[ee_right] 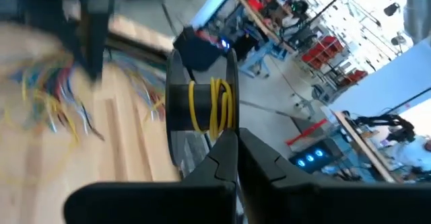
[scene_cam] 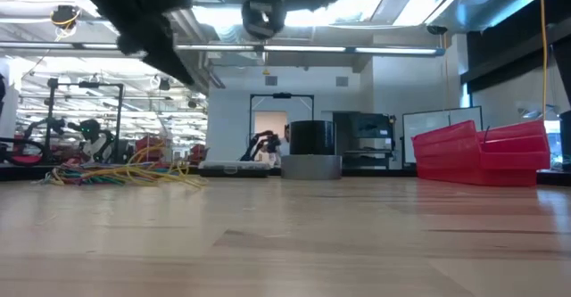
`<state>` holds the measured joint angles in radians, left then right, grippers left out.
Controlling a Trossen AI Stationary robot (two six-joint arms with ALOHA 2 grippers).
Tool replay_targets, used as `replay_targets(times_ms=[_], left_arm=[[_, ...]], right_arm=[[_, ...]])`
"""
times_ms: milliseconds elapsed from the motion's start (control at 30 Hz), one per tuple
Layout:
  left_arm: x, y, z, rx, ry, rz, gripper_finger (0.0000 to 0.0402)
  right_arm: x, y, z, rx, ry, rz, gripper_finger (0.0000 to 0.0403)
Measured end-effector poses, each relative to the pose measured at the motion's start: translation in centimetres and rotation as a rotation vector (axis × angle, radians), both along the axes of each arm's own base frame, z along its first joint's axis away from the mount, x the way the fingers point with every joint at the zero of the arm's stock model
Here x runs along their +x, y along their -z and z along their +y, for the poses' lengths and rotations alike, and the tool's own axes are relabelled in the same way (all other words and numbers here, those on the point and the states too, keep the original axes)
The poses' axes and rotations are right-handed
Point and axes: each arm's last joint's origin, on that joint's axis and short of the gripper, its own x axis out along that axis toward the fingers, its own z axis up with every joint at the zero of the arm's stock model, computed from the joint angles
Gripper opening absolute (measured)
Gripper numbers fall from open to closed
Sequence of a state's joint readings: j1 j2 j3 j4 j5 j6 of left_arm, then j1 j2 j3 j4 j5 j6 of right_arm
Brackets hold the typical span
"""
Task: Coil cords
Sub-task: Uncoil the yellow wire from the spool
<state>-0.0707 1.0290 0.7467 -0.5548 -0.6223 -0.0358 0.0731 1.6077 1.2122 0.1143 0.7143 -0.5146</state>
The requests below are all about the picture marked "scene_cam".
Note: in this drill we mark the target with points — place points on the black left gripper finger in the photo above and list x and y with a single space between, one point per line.
171 67

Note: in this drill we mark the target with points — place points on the neighbour station robot arm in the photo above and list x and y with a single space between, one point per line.
55 125
254 145

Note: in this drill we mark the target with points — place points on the red storage bin stack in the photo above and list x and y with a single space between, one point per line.
149 142
198 153

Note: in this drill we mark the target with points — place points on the long ceiling light strip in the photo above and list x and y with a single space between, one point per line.
392 50

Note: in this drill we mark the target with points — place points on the black cabinet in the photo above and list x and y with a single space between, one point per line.
341 117

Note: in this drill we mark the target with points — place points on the person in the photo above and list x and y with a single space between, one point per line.
284 147

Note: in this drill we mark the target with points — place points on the black tape roll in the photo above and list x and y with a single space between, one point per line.
312 138

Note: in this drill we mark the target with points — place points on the whiteboard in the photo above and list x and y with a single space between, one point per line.
428 118

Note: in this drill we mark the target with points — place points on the red plastic bin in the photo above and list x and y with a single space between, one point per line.
482 163

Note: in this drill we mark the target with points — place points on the silver air duct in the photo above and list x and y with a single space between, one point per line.
105 25

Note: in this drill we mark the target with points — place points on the black neighbour station frame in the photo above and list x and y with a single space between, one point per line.
119 123
282 95

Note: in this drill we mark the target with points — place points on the grey wall vent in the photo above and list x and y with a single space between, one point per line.
341 81
271 80

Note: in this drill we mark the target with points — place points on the black dome security camera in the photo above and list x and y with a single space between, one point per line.
436 29

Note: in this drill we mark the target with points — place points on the grey duct tape roll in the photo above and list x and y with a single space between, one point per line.
312 167

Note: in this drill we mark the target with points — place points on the black metal rig frame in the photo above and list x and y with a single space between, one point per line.
379 172

